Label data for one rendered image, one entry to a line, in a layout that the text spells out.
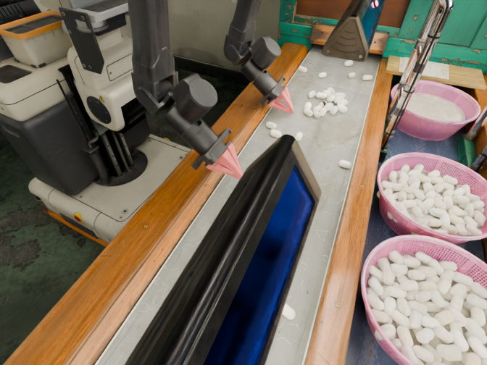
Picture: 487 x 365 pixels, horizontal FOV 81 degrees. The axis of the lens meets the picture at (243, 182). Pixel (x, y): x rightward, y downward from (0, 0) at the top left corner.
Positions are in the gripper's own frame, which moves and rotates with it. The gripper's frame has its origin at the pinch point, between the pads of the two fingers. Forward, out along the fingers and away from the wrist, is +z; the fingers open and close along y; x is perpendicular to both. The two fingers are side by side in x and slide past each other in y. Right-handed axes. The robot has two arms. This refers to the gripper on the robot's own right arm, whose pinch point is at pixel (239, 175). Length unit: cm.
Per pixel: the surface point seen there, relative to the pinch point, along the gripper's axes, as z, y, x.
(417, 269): 35.5, -1.9, -19.5
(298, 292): 19.8, -16.5, -6.7
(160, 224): -5.2, -15.2, 11.5
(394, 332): 32.3, -16.5, -17.7
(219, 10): -61, 184, 83
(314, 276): 21.3, -12.0, -8.0
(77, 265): -7, -12, 114
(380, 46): 15, 87, -14
